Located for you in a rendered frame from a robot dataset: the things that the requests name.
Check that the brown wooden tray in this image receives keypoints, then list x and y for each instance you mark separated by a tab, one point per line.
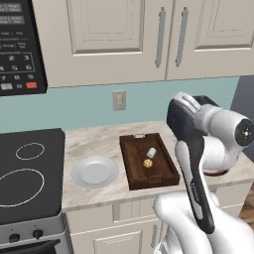
135	165

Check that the white marshmallow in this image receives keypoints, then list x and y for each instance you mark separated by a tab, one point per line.
151	152

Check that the dark red-rimmed plate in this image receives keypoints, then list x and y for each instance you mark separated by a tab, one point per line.
215	172

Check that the black microwave oven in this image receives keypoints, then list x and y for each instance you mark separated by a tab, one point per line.
20	43

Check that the black hob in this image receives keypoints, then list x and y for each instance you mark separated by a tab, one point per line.
29	185

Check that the white round plate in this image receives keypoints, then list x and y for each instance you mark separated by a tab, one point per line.
95	172

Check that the beige wall switch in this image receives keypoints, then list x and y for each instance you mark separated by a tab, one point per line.
119	100

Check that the black oven knob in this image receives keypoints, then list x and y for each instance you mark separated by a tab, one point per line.
37	234
14	237

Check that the yellow chocolate chip cookie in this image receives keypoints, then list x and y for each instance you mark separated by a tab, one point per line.
148	163

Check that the beige base cupboard door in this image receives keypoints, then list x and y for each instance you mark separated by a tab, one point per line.
112	239

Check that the beige drawer front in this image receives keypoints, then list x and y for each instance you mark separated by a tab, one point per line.
132	210

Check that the silver oven front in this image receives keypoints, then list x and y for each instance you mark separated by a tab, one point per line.
49	228

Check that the beige wall cupboard door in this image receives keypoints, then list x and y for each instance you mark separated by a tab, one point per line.
218	36
105	39

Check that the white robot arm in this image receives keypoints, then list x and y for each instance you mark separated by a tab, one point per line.
198	228

